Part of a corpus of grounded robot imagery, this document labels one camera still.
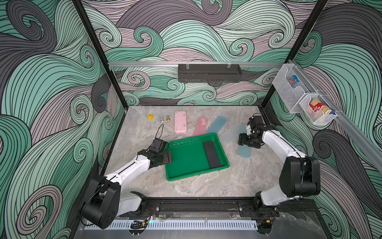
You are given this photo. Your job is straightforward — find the light teal pencil case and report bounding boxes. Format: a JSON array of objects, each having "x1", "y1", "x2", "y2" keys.
[{"x1": 237, "y1": 124, "x2": 251, "y2": 158}]

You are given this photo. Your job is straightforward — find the clear frosted pencil case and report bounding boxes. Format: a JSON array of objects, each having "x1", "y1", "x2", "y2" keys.
[{"x1": 162, "y1": 134, "x2": 187, "y2": 142}]

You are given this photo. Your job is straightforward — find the green plastic storage tray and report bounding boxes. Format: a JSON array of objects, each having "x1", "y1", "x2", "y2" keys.
[{"x1": 165, "y1": 133, "x2": 230, "y2": 181}]

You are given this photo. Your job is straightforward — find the translucent teal pencil case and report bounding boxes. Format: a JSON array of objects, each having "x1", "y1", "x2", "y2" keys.
[{"x1": 206, "y1": 116, "x2": 228, "y2": 134}]

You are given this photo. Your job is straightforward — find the black pencil case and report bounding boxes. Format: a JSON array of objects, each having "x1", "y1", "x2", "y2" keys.
[{"x1": 203, "y1": 140, "x2": 221, "y2": 169}]

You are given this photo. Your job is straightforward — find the pink opaque pencil case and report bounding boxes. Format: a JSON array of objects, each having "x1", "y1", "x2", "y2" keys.
[{"x1": 174, "y1": 111, "x2": 187, "y2": 134}]

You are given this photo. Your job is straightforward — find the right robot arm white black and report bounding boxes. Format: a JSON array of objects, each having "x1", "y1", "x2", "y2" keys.
[{"x1": 238, "y1": 123, "x2": 321, "y2": 209}]

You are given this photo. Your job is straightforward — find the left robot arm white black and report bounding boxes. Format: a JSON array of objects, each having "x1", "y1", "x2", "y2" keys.
[{"x1": 79, "y1": 149, "x2": 173, "y2": 229}]

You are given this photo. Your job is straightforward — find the clear flat pencil case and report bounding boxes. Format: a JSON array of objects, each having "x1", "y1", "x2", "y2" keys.
[{"x1": 219, "y1": 122, "x2": 242, "y2": 144}]

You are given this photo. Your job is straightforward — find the translucent pink pencil case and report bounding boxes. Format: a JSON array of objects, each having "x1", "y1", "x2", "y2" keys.
[{"x1": 193, "y1": 117, "x2": 209, "y2": 136}]

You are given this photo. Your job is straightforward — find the blue red small packet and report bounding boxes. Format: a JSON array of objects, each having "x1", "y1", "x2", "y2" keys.
[{"x1": 288, "y1": 75, "x2": 300, "y2": 88}]

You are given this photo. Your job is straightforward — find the red yellow boxes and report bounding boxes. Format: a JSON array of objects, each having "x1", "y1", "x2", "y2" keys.
[{"x1": 309, "y1": 99, "x2": 335, "y2": 115}]

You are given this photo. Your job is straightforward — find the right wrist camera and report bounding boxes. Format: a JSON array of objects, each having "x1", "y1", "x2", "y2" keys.
[{"x1": 248, "y1": 115, "x2": 265, "y2": 130}]

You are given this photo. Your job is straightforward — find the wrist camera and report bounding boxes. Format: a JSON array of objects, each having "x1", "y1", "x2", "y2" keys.
[
  {"x1": 149, "y1": 138, "x2": 168, "y2": 154},
  {"x1": 248, "y1": 115, "x2": 265, "y2": 130}
]

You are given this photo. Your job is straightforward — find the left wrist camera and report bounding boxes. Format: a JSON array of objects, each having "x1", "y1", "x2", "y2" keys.
[{"x1": 149, "y1": 138, "x2": 168, "y2": 154}]

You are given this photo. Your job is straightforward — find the clear wall bin upper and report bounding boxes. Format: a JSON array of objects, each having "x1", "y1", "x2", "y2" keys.
[{"x1": 273, "y1": 64, "x2": 308, "y2": 114}]

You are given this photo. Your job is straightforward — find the clear wall bin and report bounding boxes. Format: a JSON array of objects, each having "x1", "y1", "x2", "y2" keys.
[
  {"x1": 299, "y1": 93, "x2": 338, "y2": 125},
  {"x1": 273, "y1": 64, "x2": 308, "y2": 114}
]

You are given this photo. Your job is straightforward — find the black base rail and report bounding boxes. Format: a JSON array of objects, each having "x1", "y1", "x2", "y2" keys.
[{"x1": 122, "y1": 197, "x2": 318, "y2": 218}]

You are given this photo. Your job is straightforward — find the clear wall bin lower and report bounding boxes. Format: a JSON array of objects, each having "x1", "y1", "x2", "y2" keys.
[{"x1": 299, "y1": 93, "x2": 338, "y2": 125}]

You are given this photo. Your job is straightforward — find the white slotted cable duct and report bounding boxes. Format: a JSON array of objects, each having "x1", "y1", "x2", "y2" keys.
[{"x1": 84, "y1": 219, "x2": 258, "y2": 231}]

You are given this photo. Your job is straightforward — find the black wall-mounted tray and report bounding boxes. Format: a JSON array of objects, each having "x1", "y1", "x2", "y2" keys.
[{"x1": 178, "y1": 64, "x2": 243, "y2": 86}]

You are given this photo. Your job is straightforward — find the aluminium rail back wall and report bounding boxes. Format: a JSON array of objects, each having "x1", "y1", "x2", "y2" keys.
[{"x1": 108, "y1": 61, "x2": 283, "y2": 68}]

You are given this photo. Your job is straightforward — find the aluminium rail wall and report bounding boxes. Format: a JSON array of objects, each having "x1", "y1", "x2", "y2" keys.
[
  {"x1": 288, "y1": 60, "x2": 382, "y2": 173},
  {"x1": 108, "y1": 61, "x2": 283, "y2": 68}
]

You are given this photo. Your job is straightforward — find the aluminium rail right wall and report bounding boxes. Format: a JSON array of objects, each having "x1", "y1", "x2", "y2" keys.
[{"x1": 288, "y1": 60, "x2": 382, "y2": 173}]

